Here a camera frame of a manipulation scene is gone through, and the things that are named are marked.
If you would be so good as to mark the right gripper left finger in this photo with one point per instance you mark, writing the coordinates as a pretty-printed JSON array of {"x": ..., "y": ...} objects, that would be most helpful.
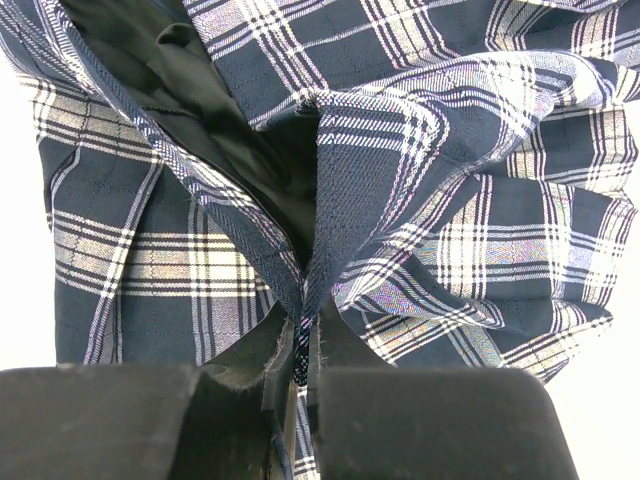
[{"x": 232, "y": 418}]

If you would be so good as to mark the navy plaid pleated skirt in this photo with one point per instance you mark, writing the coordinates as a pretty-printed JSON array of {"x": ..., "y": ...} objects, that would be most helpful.
[{"x": 445, "y": 178}]

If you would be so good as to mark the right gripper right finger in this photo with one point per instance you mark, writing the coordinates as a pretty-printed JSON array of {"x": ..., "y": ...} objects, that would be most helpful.
[{"x": 370, "y": 420}]

